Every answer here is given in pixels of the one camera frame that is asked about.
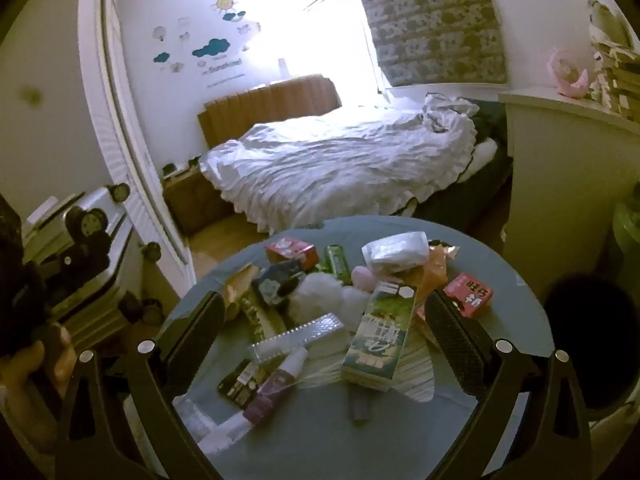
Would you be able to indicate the white tube purple label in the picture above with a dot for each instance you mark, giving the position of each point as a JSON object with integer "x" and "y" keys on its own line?
{"x": 235, "y": 427}

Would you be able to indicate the floral curtain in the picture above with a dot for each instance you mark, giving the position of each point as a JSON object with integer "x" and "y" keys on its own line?
{"x": 430, "y": 25}

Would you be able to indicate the white dresser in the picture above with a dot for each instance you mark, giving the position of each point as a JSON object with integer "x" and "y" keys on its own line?
{"x": 550, "y": 160}

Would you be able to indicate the white pillow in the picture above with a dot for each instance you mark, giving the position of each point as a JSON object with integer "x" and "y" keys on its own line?
{"x": 484, "y": 152}

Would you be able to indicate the orange crumpled wrapper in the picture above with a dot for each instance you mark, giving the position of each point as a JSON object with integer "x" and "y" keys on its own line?
{"x": 435, "y": 272}

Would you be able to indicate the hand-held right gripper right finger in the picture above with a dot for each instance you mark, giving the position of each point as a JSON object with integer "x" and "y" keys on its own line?
{"x": 455, "y": 340}

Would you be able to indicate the white striped cloth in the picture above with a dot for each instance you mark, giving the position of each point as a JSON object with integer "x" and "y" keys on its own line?
{"x": 415, "y": 375}

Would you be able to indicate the green round container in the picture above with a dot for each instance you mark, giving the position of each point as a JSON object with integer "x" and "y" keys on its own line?
{"x": 627, "y": 235}

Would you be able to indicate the wooden nightstand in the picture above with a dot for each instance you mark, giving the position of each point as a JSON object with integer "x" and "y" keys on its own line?
{"x": 192, "y": 202}

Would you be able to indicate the dark green snack bar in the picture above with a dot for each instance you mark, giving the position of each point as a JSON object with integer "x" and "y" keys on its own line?
{"x": 257, "y": 317}

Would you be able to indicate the long green package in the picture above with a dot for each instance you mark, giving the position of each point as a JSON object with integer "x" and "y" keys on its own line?
{"x": 335, "y": 260}

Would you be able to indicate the person's left hand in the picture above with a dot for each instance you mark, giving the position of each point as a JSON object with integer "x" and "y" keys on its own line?
{"x": 25, "y": 367}

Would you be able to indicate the stack of books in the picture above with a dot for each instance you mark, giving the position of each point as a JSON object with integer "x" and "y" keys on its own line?
{"x": 615, "y": 75}

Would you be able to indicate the dark green bed sheet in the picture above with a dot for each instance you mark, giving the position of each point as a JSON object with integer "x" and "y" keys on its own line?
{"x": 460, "y": 195}

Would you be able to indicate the white fluffy pouf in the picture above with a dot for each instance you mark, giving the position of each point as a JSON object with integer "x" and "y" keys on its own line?
{"x": 320, "y": 297}

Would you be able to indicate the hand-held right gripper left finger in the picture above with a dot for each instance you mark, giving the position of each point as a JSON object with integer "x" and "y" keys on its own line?
{"x": 197, "y": 335}

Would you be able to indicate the clear plastic bag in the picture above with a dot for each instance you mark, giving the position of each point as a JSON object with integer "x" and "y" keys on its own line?
{"x": 195, "y": 417}

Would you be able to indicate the white louvred wardrobe door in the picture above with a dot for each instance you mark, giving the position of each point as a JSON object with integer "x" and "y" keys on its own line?
{"x": 125, "y": 160}

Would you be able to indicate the brown padded headboard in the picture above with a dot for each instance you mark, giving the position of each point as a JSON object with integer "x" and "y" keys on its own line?
{"x": 270, "y": 102}

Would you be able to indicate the orange snack wrapper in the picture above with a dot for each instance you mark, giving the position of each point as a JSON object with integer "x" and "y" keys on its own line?
{"x": 239, "y": 287}

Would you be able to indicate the white plastic packet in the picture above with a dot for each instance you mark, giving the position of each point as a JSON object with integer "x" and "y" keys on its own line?
{"x": 395, "y": 252}

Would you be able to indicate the black round bin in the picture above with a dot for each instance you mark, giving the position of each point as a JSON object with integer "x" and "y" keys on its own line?
{"x": 590, "y": 340}

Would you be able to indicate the small red carton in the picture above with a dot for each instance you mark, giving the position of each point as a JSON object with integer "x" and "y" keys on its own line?
{"x": 290, "y": 252}

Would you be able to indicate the cloud and sun wall stickers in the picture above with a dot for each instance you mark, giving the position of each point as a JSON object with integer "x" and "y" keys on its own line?
{"x": 212, "y": 47}

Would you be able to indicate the dark blue packet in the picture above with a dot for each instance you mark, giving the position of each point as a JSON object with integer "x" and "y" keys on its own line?
{"x": 275, "y": 282}

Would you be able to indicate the tall green milk carton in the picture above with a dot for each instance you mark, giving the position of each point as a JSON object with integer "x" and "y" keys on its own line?
{"x": 380, "y": 340}

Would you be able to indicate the pink toy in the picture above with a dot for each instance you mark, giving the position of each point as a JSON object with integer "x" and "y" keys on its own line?
{"x": 570, "y": 77}

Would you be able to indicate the pink round object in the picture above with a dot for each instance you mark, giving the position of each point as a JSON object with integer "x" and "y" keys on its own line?
{"x": 362, "y": 277}

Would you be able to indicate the black card packet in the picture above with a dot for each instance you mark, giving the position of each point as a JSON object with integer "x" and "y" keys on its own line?
{"x": 237, "y": 385}

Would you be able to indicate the red and white carton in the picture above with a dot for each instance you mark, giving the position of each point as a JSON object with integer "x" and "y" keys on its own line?
{"x": 469, "y": 294}

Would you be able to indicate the white hard-shell suitcase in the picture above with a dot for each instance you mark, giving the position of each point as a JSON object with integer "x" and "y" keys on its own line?
{"x": 115, "y": 270}

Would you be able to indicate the bed with white duvet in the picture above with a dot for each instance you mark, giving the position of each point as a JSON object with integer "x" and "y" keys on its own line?
{"x": 325, "y": 160}

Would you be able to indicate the clear ribbed plastic strip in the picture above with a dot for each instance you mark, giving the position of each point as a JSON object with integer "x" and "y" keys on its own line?
{"x": 300, "y": 337}

